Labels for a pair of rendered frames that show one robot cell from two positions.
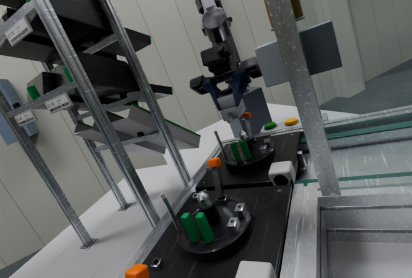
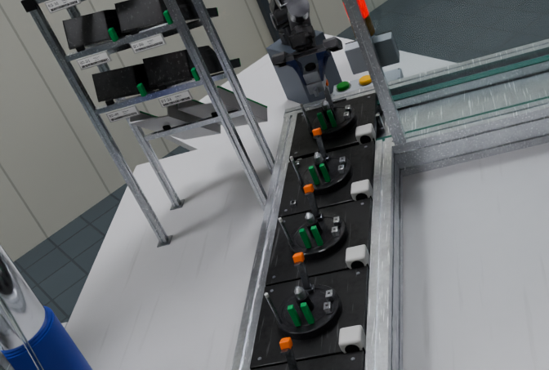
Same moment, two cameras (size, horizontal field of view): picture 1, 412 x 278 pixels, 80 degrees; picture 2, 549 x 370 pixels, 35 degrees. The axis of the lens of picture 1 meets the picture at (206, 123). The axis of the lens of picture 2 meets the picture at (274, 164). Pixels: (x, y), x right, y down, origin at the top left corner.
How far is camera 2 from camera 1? 1.77 m
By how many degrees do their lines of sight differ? 18
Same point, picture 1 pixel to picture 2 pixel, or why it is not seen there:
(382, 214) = (430, 150)
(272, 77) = (357, 68)
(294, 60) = (372, 61)
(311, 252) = (388, 173)
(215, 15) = (299, 4)
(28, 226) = not seen: outside the picture
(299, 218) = (381, 160)
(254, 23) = not seen: outside the picture
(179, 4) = not seen: outside the picture
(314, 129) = (386, 101)
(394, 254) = (438, 173)
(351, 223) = (414, 160)
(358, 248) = (419, 176)
